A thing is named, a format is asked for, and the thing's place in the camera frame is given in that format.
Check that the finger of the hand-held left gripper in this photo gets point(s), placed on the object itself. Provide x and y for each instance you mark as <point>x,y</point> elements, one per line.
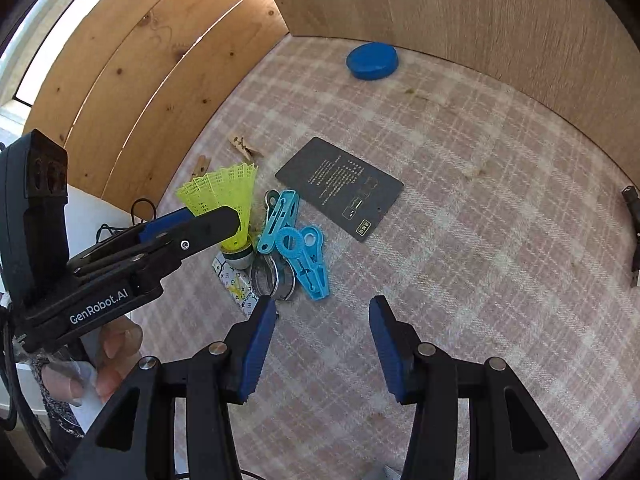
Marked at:
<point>210,225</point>
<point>167,224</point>

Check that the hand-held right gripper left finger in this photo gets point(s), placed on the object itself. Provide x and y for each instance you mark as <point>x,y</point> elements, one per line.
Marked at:
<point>257,350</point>

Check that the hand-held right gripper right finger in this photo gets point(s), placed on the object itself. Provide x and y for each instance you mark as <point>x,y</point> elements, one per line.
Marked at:
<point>390,350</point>

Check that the yellow shuttlecock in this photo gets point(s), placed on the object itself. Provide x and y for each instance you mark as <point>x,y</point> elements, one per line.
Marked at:
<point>225,185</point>

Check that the blue round lid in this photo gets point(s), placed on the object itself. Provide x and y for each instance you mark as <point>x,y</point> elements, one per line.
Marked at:
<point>372,60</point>

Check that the plaid cloth desktop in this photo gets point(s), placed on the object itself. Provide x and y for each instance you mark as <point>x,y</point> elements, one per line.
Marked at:
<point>475,260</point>

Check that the person's left hand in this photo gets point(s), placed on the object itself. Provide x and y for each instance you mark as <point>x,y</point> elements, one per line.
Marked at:
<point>120,342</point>

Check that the wooden clothespin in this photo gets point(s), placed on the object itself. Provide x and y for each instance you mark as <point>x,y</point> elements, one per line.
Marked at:
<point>247,147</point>
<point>202,166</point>

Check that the silver metal clip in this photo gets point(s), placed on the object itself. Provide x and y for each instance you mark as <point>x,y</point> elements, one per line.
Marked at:
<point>285,294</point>

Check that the small patterned white packet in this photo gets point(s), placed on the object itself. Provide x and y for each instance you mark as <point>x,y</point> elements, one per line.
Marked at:
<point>235,290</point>

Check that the plain blue clothespin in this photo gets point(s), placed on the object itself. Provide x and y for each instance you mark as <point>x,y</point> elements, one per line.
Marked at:
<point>280,215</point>

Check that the blue clothespin with rings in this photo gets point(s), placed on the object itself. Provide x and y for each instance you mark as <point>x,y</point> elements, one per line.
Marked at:
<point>310,270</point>

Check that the black card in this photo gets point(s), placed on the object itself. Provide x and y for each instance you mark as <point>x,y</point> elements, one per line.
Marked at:
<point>340,185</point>

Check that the wooden slat panel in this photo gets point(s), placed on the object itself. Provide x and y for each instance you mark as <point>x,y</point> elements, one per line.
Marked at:
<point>150,60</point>

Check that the light wooden board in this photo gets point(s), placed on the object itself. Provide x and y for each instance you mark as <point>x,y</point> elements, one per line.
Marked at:
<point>475,10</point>

